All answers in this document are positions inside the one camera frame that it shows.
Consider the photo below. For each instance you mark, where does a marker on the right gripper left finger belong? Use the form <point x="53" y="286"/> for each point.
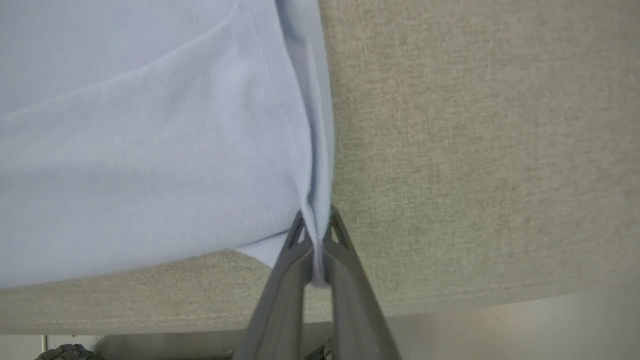
<point x="280" y="310"/>

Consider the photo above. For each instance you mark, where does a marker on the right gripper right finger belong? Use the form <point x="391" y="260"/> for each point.
<point x="355" y="310"/>

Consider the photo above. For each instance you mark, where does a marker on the light blue polo shirt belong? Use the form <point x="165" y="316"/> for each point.
<point x="150" y="150"/>

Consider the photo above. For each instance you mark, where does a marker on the beige fabric mat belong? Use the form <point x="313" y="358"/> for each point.
<point x="475" y="150"/>

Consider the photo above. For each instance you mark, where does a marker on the dark grey woven object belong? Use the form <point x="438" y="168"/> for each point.
<point x="70" y="353"/>

